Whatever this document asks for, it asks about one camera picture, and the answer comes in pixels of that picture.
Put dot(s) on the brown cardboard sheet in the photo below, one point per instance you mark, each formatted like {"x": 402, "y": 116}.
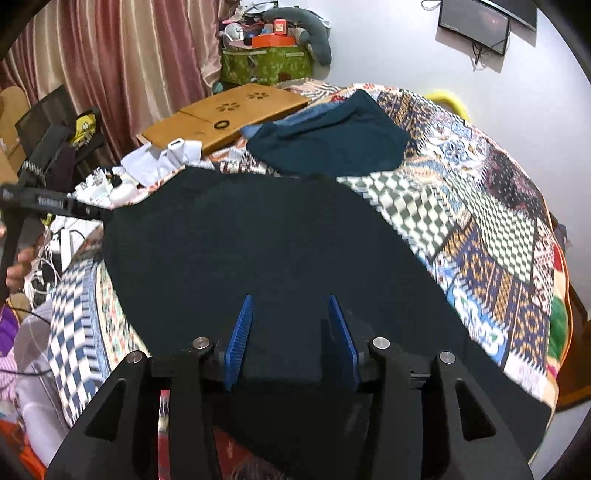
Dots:
{"x": 11, "y": 134}

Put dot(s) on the orange flat box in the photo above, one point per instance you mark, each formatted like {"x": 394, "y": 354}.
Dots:
{"x": 272, "y": 41}

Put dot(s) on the small red box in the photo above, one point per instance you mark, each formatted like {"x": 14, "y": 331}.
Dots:
{"x": 280, "y": 26}

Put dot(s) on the grey checked cloth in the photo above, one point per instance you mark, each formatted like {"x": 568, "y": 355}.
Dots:
{"x": 39, "y": 369}

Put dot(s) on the person's left hand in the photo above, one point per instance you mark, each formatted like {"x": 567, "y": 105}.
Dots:
{"x": 21, "y": 272}

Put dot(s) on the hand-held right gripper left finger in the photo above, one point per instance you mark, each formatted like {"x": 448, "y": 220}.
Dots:
{"x": 238, "y": 344}

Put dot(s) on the green patterned storage bag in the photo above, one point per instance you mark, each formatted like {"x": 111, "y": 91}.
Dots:
{"x": 265, "y": 67}

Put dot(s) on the black chair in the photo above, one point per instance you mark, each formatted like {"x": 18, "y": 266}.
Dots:
{"x": 64, "y": 115}

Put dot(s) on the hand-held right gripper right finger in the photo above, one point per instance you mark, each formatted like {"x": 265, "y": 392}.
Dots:
{"x": 344, "y": 344}

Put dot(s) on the teal folded garment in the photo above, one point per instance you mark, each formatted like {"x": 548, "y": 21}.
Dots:
{"x": 332, "y": 138}

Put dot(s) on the patchwork printed blanket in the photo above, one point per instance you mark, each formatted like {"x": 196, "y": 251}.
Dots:
{"x": 489, "y": 221}

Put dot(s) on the black pants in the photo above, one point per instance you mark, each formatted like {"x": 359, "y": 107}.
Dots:
{"x": 258, "y": 244}

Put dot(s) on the small wall monitor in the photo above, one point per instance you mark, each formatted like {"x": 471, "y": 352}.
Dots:
{"x": 473, "y": 23}

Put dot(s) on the large wall television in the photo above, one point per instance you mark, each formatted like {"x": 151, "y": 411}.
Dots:
{"x": 519, "y": 11}

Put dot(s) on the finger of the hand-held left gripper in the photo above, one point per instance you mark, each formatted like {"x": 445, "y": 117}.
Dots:
{"x": 69, "y": 205}
{"x": 46, "y": 147}

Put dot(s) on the yellow curved tube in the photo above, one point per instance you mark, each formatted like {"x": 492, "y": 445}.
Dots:
{"x": 450, "y": 98}

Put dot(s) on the white crumpled paper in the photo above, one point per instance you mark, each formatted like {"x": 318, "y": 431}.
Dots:
{"x": 157, "y": 159}

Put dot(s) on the blue folded cloth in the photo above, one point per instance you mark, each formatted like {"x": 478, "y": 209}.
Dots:
{"x": 251, "y": 130}

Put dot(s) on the striped pink curtain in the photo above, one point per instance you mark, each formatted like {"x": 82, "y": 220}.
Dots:
{"x": 120, "y": 60}

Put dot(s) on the yellow printed bag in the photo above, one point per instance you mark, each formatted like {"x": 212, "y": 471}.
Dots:
{"x": 84, "y": 129}

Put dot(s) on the brown cardboard box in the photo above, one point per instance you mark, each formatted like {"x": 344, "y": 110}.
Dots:
{"x": 231, "y": 113}

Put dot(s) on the grey neck pillow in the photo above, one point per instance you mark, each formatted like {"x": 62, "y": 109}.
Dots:
{"x": 318, "y": 44}

